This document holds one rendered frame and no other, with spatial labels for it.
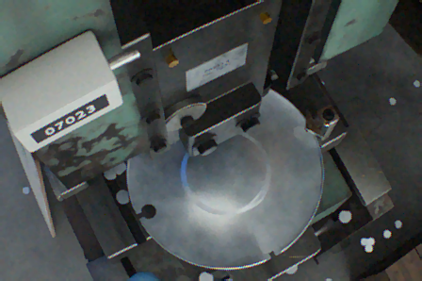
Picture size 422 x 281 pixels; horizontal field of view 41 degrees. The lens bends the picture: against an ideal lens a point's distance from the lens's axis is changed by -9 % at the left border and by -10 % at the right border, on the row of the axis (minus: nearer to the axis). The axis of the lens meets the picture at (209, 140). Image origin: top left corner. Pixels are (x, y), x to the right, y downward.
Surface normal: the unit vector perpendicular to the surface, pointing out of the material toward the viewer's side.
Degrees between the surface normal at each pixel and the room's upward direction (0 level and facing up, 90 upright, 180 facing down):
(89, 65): 0
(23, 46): 90
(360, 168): 0
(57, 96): 0
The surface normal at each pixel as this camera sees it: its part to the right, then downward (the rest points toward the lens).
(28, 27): 0.47, 0.84
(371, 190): 0.00, -0.30
